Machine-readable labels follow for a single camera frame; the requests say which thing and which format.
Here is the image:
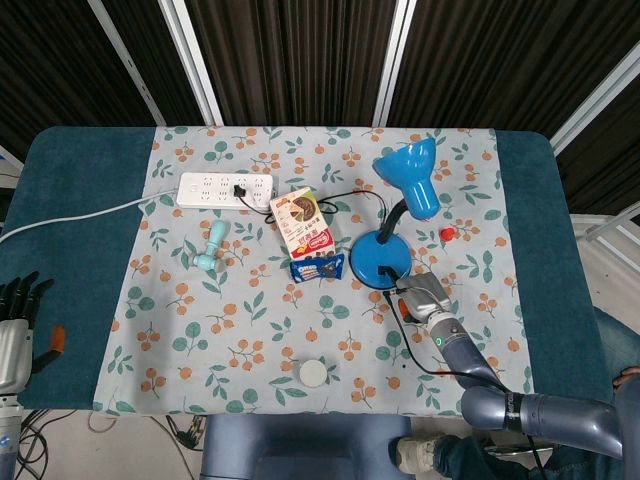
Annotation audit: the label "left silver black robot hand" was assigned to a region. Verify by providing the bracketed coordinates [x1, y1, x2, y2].
[0, 271, 67, 394]

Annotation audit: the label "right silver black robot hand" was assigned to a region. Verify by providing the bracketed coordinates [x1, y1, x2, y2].
[382, 269, 454, 327]

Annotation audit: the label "blue desk lamp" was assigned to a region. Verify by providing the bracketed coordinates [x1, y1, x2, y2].
[348, 138, 443, 291]

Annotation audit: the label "blue Oreo cookie pack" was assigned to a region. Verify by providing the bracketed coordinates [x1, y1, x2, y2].
[289, 253, 347, 285]

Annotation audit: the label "white round lid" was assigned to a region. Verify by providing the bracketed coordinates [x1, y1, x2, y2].
[298, 359, 329, 389]

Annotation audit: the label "cream red cookie box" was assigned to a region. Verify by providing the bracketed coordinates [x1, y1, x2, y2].
[269, 186, 337, 261]

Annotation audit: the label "white sneaker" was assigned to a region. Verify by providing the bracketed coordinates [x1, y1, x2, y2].
[396, 433, 462, 474]

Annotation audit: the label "floral orange leaf tablecloth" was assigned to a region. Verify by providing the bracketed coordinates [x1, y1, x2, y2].
[92, 124, 535, 419]

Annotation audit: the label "teal velvet table cover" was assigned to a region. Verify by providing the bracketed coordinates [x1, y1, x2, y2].
[0, 124, 614, 417]

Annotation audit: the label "teal toy hammer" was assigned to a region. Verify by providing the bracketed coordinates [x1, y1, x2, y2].
[192, 220, 229, 273]

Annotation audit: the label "white power strip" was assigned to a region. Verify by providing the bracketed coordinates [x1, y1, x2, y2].
[178, 172, 278, 211]

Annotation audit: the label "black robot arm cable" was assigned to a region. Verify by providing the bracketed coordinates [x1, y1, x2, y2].
[384, 289, 546, 474]

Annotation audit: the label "black plug with cable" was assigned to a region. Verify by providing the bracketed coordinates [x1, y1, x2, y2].
[242, 189, 389, 232]

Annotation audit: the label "white power strip cable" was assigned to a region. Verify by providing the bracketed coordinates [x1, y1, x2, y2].
[0, 191, 182, 245]

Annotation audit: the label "black floor cable bundle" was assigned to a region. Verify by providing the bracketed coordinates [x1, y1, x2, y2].
[163, 414, 207, 452]

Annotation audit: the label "white aluminium frame post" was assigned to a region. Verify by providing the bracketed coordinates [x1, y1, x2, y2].
[87, 0, 167, 127]
[158, 0, 224, 127]
[548, 63, 640, 157]
[371, 0, 419, 127]

